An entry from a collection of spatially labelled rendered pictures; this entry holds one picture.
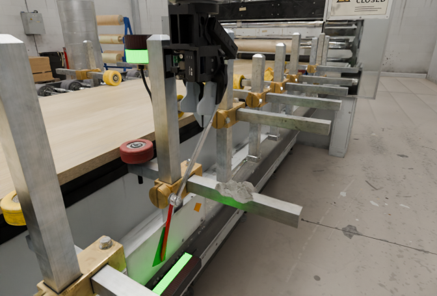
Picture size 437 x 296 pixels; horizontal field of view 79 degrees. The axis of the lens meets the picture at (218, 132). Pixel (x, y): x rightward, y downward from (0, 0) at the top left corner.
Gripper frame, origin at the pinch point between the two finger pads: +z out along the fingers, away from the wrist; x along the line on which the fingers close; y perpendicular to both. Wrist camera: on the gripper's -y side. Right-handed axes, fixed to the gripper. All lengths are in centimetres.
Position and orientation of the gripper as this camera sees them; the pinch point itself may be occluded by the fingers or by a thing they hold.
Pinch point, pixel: (205, 119)
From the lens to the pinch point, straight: 51.4
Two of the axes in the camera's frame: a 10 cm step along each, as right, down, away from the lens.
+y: -4.9, 3.0, -8.2
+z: 0.0, 9.4, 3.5
